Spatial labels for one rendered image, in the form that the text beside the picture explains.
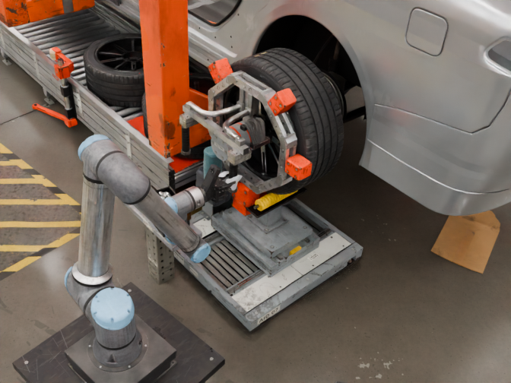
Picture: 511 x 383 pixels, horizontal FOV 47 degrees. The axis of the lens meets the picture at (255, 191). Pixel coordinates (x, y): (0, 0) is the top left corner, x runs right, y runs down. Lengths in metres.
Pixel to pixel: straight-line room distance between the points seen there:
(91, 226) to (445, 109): 1.38
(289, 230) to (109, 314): 1.27
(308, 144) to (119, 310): 1.02
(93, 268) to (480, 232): 2.37
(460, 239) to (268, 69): 1.70
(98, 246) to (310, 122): 1.00
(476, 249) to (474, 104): 1.50
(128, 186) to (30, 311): 1.40
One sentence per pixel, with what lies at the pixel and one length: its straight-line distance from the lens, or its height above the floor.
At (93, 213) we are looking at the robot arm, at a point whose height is 0.99.
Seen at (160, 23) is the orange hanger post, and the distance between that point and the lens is 2.72.
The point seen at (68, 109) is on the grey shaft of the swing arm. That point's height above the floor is 0.19.
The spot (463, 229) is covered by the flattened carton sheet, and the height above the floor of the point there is 0.01.
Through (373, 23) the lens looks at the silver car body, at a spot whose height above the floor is 1.41.
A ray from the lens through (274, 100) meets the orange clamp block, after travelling 2.43.
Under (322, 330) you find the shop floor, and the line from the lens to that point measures 3.01.
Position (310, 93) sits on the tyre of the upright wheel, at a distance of 2.54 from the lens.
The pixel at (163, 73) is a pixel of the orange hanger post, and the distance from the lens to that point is 2.83.
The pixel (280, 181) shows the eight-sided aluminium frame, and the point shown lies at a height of 0.76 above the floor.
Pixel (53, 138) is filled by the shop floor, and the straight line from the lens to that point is 4.27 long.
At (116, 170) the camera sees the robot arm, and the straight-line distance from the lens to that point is 1.89.
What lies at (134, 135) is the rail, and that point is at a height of 0.39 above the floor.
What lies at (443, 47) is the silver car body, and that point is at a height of 1.44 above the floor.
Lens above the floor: 2.36
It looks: 40 degrees down
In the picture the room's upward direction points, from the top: 4 degrees clockwise
